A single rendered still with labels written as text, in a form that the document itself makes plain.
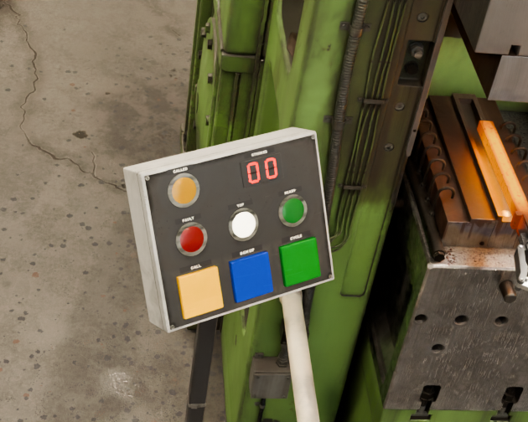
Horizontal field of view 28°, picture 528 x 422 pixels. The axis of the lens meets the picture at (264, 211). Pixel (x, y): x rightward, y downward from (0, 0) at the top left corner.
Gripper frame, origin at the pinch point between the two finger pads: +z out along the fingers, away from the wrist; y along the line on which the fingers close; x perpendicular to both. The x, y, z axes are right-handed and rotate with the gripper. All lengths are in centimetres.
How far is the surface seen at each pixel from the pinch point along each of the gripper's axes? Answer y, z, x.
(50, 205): -97, 120, -105
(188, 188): -65, -6, 13
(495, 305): 0.5, 3.5, -22.8
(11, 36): -119, 220, -106
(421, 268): -16.1, 6.9, -16.5
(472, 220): -7.7, 9.7, -5.6
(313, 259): -41.7, -5.6, -3.0
